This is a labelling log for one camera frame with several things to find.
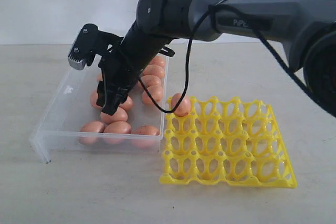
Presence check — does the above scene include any yellow plastic egg tray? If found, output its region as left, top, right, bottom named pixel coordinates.
left=160, top=97, right=297, bottom=188

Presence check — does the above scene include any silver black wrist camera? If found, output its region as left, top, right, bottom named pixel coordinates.
left=68, top=23, right=122, bottom=70

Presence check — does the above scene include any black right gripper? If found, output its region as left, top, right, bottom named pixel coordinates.
left=96, top=23, right=172, bottom=115

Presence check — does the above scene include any brown egg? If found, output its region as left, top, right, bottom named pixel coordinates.
left=100, top=107, right=128, bottom=124
left=89, top=90, right=101, bottom=110
left=96, top=73, right=103, bottom=82
left=170, top=93, right=191, bottom=117
left=142, top=64, right=165, bottom=79
left=78, top=121, right=105, bottom=145
left=140, top=75, right=162, bottom=88
left=119, top=96, right=134, bottom=111
left=131, top=125, right=160, bottom=148
left=150, top=55, right=165, bottom=68
left=142, top=85, right=164, bottom=105
left=103, top=121, right=132, bottom=144

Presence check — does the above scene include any black camera cable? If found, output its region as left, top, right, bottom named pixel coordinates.
left=115, top=0, right=336, bottom=113

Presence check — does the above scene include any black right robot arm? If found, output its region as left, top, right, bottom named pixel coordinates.
left=97, top=0, right=335, bottom=115

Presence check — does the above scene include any clear plastic container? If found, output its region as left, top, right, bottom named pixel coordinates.
left=30, top=56, right=165, bottom=164

